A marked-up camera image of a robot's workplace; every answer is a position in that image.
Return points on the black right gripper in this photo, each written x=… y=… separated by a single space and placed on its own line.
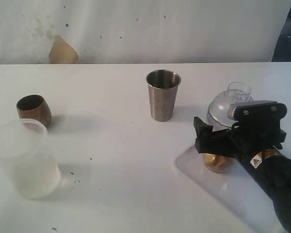
x=236 y=142

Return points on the white rectangular plastic tray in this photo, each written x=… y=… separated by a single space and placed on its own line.
x=235 y=190

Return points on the clear dome shaker lid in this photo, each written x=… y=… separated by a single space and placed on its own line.
x=236 y=92

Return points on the clear plastic shaker cup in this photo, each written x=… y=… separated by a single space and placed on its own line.
x=217 y=126

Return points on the stainless steel tumbler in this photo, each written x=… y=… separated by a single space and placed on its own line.
x=162 y=88

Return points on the translucent plastic tall container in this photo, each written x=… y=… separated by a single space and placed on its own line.
x=27 y=159

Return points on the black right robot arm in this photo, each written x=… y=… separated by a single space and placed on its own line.
x=272 y=172

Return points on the brown wooden round cup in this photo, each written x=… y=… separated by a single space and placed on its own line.
x=34 y=107

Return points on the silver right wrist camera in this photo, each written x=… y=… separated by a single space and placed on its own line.
x=260 y=114

